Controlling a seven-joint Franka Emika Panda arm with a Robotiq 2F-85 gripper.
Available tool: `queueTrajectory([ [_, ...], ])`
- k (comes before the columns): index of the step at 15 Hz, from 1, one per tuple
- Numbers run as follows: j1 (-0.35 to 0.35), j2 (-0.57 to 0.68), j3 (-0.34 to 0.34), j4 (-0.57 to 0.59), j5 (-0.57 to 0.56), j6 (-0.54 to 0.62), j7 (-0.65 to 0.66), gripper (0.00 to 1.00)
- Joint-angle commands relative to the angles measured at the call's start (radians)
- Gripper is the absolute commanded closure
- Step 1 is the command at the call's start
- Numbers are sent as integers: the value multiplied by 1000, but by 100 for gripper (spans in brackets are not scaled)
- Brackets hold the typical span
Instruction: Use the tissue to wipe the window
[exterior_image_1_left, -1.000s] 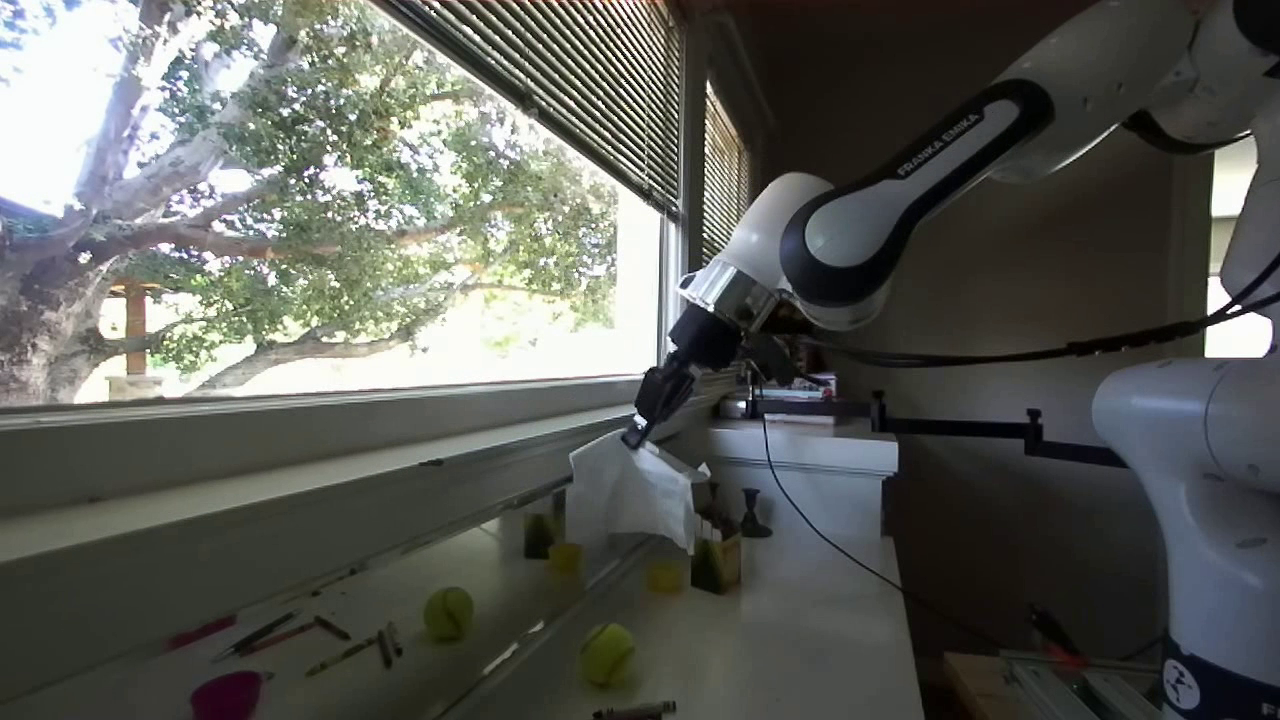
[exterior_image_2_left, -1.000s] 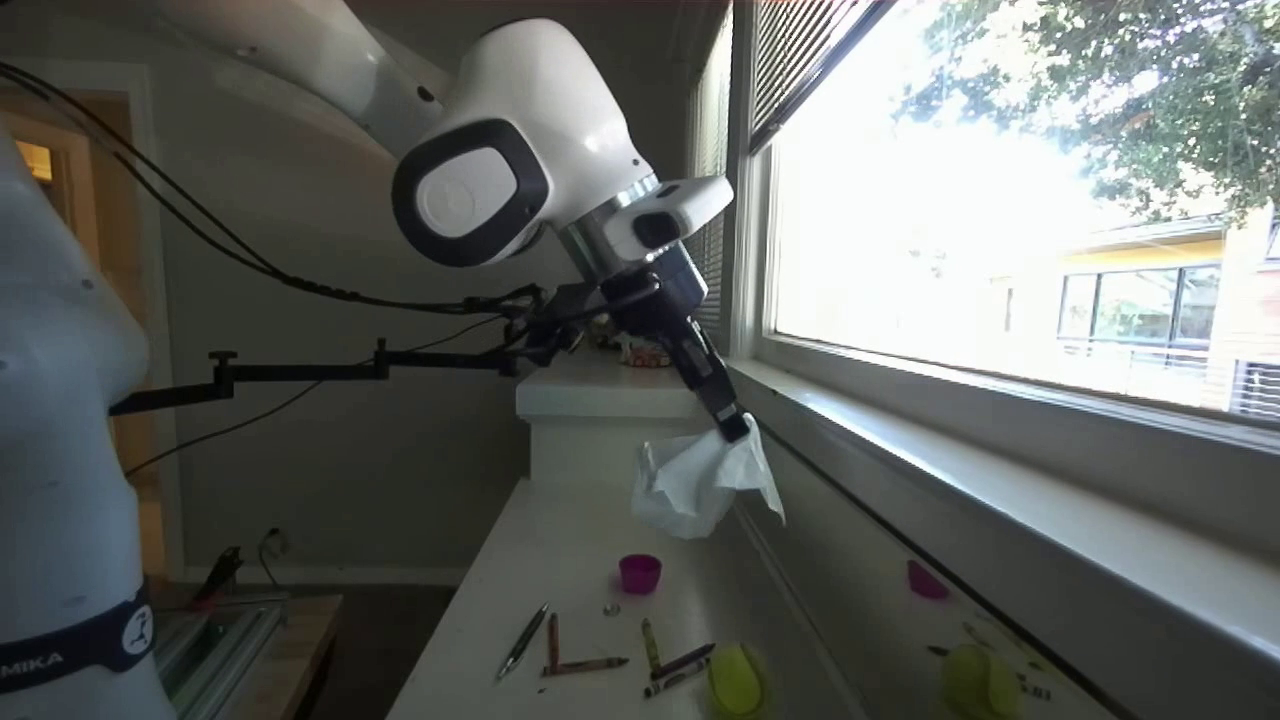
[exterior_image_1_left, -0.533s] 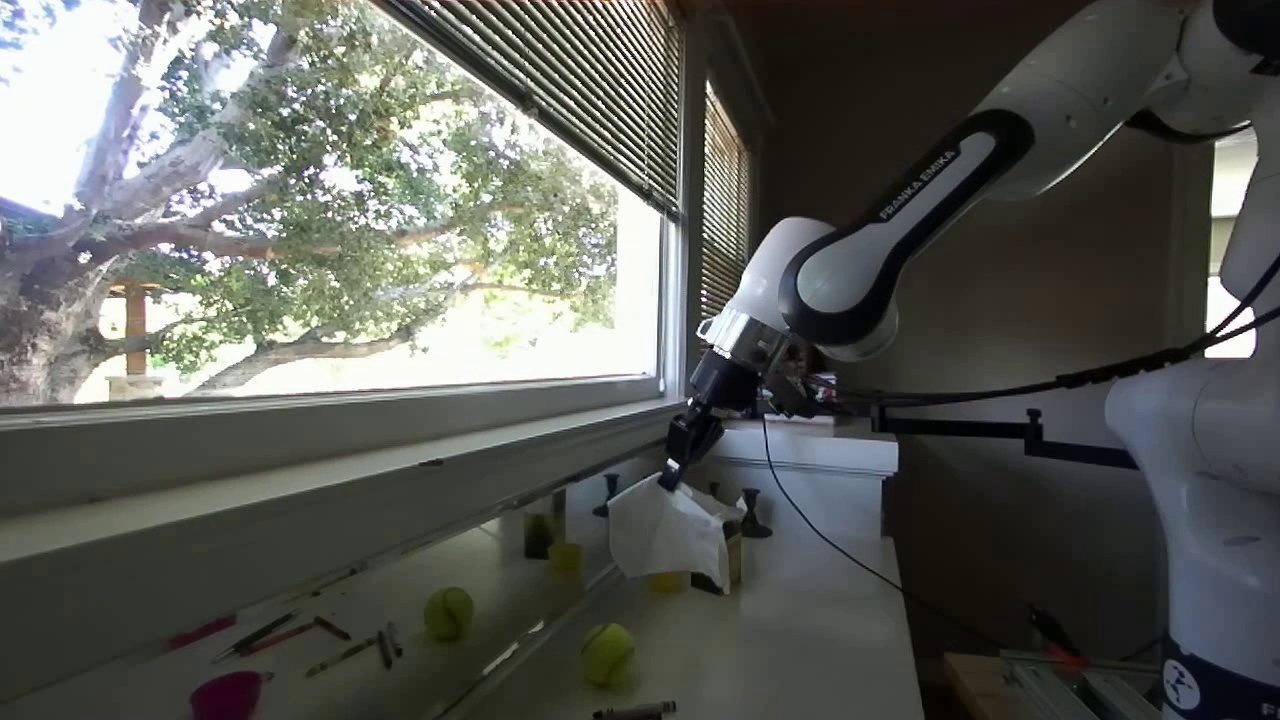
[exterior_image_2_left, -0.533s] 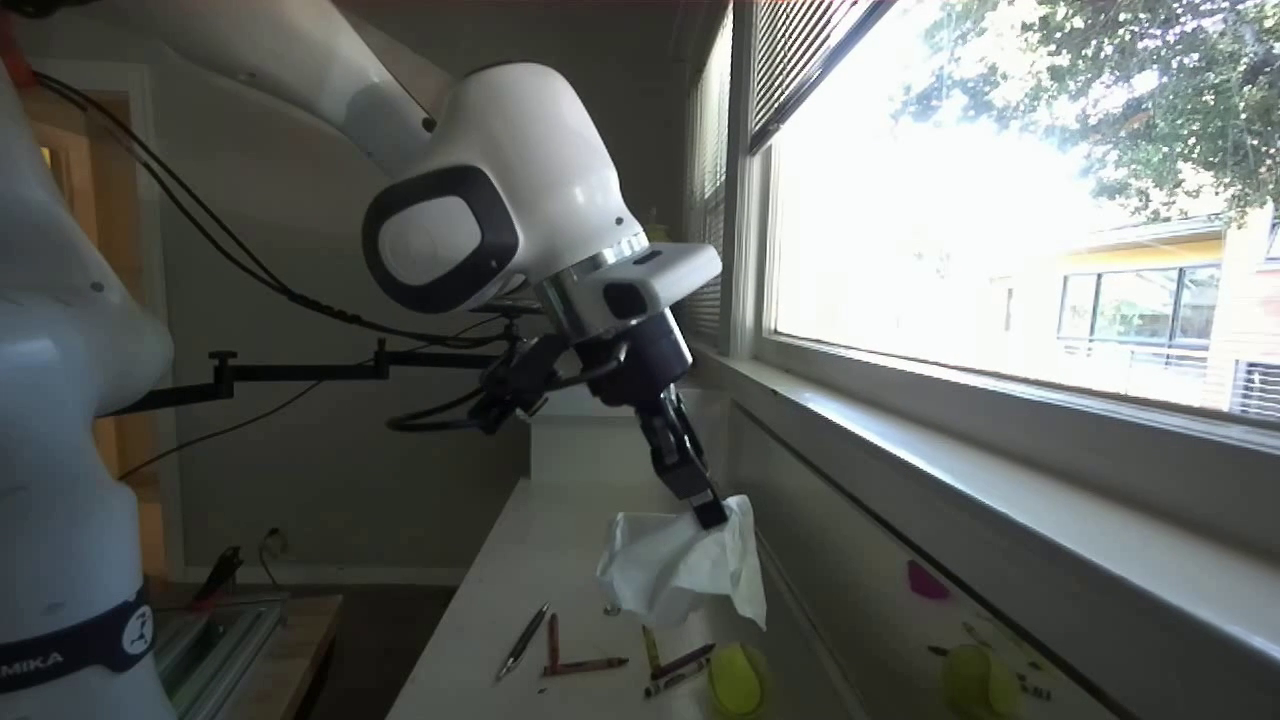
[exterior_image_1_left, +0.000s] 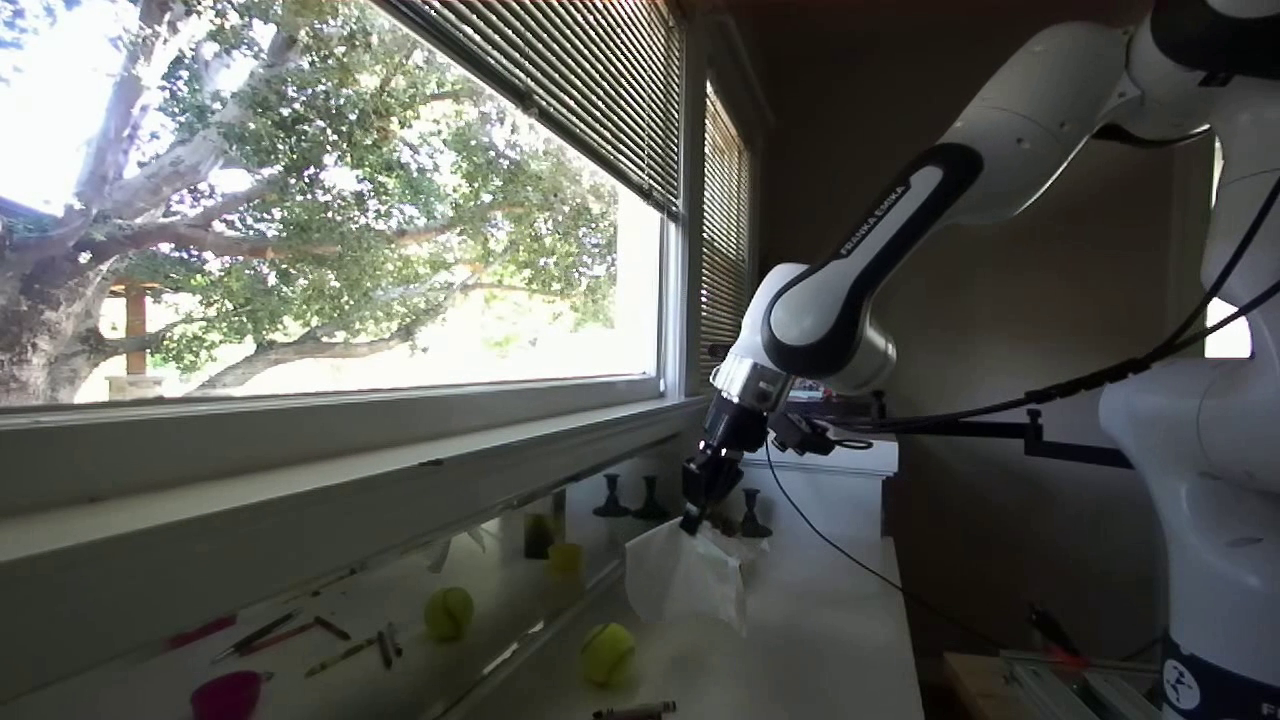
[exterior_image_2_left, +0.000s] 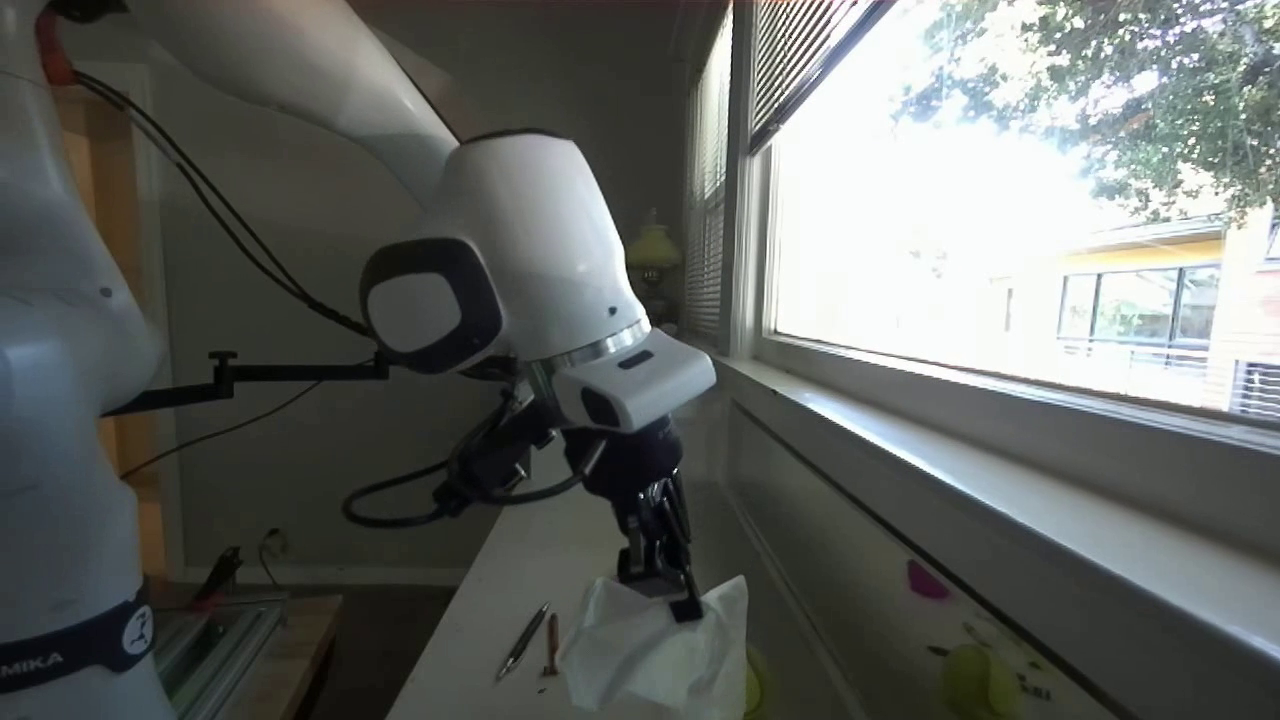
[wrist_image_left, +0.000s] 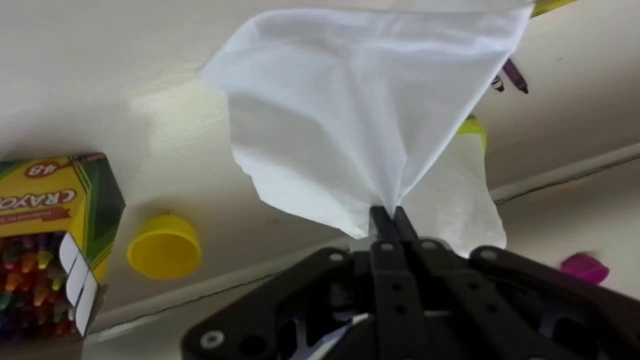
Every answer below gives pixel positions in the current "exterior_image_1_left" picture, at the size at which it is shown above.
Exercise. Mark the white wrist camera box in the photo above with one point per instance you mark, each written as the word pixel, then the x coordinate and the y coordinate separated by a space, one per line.
pixel 752 387

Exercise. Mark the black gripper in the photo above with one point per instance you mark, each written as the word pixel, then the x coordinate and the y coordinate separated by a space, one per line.
pixel 712 466

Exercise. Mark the window blind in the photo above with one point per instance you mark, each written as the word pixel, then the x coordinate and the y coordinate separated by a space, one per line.
pixel 614 77

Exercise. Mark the white tissue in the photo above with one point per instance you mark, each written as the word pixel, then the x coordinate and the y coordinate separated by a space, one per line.
pixel 674 575

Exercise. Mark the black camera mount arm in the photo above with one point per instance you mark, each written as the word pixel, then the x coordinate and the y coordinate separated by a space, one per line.
pixel 823 434

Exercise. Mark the green ball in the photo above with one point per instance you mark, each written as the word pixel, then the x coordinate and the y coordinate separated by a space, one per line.
pixel 604 654

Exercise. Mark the black candle holder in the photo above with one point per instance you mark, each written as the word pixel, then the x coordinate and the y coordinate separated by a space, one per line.
pixel 748 518

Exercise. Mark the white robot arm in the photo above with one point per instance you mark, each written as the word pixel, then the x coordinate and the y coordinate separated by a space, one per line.
pixel 1206 436

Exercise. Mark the magenta small cup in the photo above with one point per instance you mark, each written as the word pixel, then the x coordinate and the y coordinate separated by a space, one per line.
pixel 226 697

